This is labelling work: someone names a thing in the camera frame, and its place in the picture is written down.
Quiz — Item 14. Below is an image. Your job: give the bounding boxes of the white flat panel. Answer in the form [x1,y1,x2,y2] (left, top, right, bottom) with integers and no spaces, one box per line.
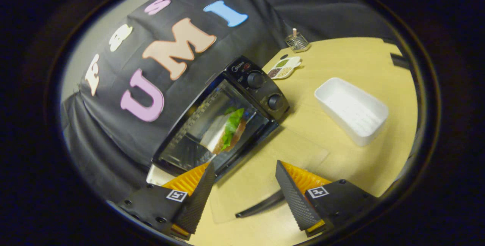
[146,164,175,186]

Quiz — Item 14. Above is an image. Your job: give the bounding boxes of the white rectangular plastic container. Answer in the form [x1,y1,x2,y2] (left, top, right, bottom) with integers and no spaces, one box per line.
[314,77,390,147]

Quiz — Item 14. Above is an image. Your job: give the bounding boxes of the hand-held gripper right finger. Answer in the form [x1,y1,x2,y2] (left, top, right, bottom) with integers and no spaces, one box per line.
[275,160,380,238]

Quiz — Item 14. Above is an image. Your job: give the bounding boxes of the white divided dish with grains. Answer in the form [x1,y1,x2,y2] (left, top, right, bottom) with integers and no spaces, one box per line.
[267,56,302,80]

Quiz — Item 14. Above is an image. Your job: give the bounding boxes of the black toaster oven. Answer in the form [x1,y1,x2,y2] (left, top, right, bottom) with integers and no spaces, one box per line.
[152,55,330,224]

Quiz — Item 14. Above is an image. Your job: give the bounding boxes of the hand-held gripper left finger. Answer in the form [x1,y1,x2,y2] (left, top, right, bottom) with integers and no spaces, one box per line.
[117,161,217,241]

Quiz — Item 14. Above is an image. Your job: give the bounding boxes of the lettuce bread sandwich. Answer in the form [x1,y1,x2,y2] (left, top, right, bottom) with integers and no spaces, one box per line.
[200,107,247,155]

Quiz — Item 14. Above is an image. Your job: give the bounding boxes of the black backdrop cloth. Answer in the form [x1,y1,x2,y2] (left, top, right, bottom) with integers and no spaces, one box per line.
[63,0,402,201]

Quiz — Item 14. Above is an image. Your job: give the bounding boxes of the small wire basket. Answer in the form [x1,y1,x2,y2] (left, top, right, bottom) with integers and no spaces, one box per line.
[285,28,311,53]

